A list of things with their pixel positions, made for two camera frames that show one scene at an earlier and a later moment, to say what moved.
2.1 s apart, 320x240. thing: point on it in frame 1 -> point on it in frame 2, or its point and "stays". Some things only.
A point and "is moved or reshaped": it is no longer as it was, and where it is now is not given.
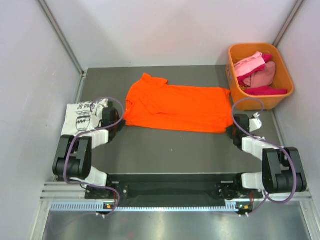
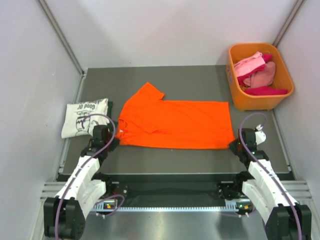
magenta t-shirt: [261, 90] stays
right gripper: [229, 130] -> [232, 147]
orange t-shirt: [152, 102] is moved or reshaped
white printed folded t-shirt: [80, 117] stays
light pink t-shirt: [249, 64] stays
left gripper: [122, 124] -> [116, 142]
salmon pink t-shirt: [264, 77] stays
